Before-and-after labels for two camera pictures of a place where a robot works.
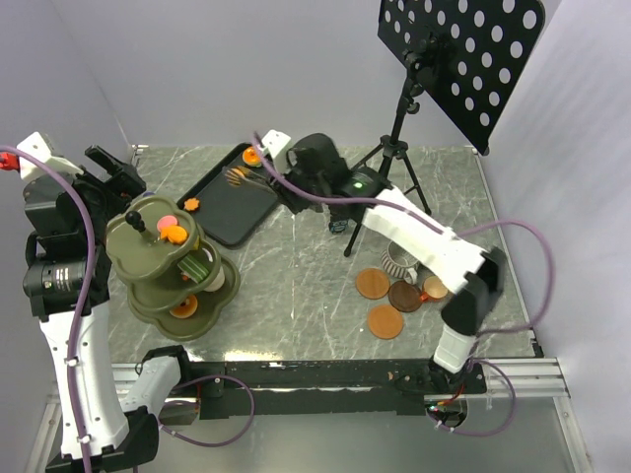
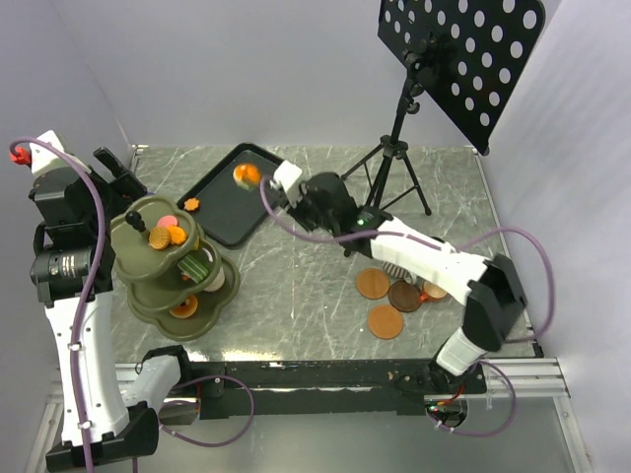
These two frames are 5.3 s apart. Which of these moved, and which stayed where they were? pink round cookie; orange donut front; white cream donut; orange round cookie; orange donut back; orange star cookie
Moved: orange donut back; orange round cookie
Stayed: pink round cookie; orange star cookie; orange donut front; white cream donut
